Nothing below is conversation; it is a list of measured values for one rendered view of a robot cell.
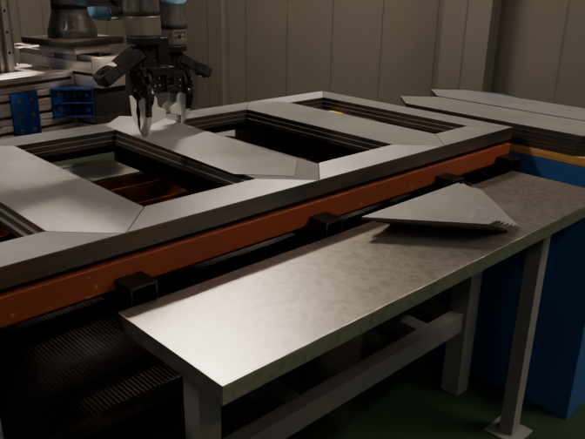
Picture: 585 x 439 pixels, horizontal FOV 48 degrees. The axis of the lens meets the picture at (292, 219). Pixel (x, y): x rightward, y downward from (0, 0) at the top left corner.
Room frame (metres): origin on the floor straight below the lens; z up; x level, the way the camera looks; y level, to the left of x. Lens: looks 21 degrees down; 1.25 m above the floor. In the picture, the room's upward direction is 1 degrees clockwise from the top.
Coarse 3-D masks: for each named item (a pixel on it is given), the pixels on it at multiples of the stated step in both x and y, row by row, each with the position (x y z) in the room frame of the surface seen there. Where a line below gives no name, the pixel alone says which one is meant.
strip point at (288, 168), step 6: (288, 162) 1.42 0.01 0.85; (294, 162) 1.42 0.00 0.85; (258, 168) 1.37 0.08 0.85; (264, 168) 1.37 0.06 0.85; (270, 168) 1.37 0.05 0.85; (276, 168) 1.37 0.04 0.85; (282, 168) 1.37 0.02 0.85; (288, 168) 1.37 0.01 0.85; (294, 168) 1.37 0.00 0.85; (246, 174) 1.32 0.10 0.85; (252, 174) 1.32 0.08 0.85; (258, 174) 1.32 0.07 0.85; (264, 174) 1.32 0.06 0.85; (270, 174) 1.32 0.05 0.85; (276, 174) 1.33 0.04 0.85; (282, 174) 1.33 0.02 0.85; (288, 174) 1.33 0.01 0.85; (294, 174) 1.33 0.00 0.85
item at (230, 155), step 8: (216, 152) 1.49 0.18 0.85; (224, 152) 1.49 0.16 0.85; (232, 152) 1.49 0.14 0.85; (240, 152) 1.49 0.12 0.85; (248, 152) 1.50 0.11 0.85; (256, 152) 1.50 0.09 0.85; (264, 152) 1.50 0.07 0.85; (200, 160) 1.42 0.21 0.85; (208, 160) 1.42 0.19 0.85; (216, 160) 1.42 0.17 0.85; (224, 160) 1.42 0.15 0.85; (232, 160) 1.43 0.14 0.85
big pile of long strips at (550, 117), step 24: (408, 96) 2.29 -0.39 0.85; (432, 96) 2.43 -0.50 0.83; (456, 96) 2.31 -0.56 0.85; (480, 96) 2.32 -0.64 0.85; (504, 96) 2.33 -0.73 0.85; (480, 120) 1.96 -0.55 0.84; (504, 120) 1.91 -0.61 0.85; (528, 120) 1.92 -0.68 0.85; (552, 120) 1.93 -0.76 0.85; (576, 120) 1.93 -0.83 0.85; (528, 144) 1.84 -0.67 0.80; (552, 144) 1.80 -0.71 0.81; (576, 144) 1.75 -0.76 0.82
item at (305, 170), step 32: (288, 128) 1.86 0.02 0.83; (320, 128) 1.78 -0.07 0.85; (416, 128) 1.94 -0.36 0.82; (448, 128) 1.87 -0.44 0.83; (512, 128) 1.83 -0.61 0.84; (160, 160) 1.52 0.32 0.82; (192, 160) 1.45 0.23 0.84; (416, 160) 1.53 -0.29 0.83; (288, 192) 1.23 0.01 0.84; (320, 192) 1.30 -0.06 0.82; (0, 224) 1.09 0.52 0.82; (32, 224) 1.02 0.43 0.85; (160, 224) 1.03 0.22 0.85; (192, 224) 1.08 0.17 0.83; (64, 256) 0.91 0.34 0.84; (96, 256) 0.95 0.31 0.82; (0, 288) 0.84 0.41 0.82
